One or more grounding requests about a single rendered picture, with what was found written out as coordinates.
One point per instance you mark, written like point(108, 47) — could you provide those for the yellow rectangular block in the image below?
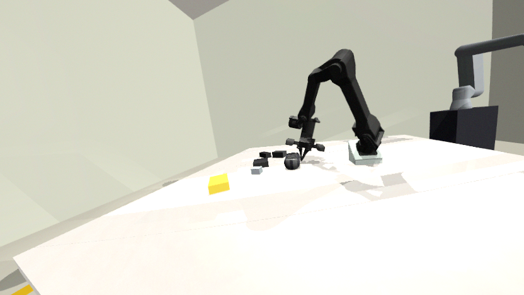
point(218, 183)

